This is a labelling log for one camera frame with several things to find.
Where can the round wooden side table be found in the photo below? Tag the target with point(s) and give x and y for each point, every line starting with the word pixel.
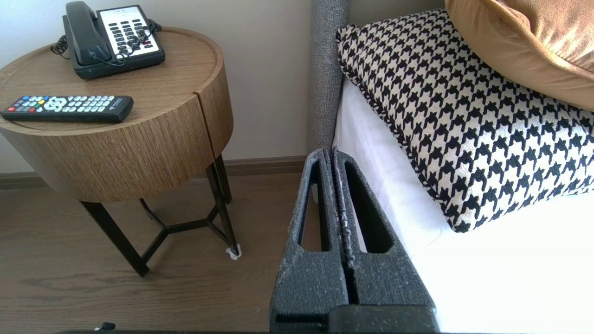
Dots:
pixel 162 69

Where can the black white houndstooth pillow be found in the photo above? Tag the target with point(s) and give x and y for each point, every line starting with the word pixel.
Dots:
pixel 464 116

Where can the white bed mattress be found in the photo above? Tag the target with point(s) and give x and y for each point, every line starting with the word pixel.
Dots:
pixel 487 278

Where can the round wooden bedside table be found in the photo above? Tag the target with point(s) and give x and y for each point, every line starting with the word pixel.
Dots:
pixel 116 155

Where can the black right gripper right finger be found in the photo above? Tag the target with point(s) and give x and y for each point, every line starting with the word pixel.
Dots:
pixel 392 284

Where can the black TV remote control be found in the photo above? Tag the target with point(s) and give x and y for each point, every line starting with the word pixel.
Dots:
pixel 69 108

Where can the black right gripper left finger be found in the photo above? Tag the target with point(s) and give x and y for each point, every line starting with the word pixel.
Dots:
pixel 306 283

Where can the brown velvet pillow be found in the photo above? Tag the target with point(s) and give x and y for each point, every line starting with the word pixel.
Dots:
pixel 533 41

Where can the black desk telephone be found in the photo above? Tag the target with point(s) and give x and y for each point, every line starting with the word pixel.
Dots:
pixel 97 60

